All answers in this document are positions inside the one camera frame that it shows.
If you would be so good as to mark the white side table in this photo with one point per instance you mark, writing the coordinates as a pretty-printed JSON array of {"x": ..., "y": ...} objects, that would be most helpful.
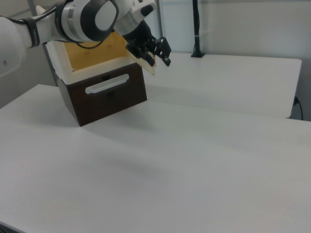
[{"x": 218, "y": 80}]

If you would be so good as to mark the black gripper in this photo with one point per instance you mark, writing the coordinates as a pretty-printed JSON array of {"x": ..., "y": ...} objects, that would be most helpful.
[{"x": 142, "y": 38}]

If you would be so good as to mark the cream cabinet door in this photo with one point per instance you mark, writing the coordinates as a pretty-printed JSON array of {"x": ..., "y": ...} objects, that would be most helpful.
[{"x": 143, "y": 63}]

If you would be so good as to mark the cream plastic cabinet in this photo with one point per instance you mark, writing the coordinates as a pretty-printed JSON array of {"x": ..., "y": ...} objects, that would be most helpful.
[{"x": 63, "y": 65}]

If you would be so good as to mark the black pole stand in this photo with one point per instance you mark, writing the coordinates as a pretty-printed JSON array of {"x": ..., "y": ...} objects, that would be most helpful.
[{"x": 197, "y": 29}]

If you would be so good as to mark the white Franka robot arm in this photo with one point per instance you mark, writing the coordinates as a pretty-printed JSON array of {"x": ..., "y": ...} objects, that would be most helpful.
[{"x": 92, "y": 21}]

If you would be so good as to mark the brown wooden drawer box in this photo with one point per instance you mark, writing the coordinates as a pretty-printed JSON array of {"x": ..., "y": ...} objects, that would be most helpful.
[{"x": 109, "y": 109}]

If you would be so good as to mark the grey partition post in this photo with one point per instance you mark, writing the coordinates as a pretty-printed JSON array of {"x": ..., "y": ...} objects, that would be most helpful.
[{"x": 160, "y": 26}]

